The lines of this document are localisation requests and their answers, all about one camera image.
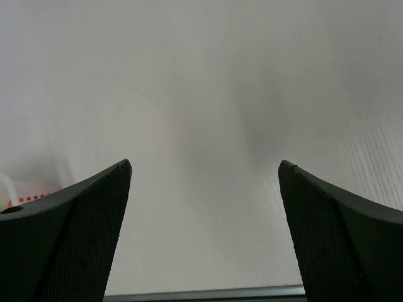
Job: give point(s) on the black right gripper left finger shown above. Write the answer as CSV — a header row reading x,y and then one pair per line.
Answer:
x,y
61,247

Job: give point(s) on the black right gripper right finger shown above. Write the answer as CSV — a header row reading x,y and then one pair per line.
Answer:
x,y
348,248

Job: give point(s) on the clear polka dot zip bag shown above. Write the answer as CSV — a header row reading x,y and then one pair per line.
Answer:
x,y
15,193

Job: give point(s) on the aluminium table edge rail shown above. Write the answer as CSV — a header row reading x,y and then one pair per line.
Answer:
x,y
271,293

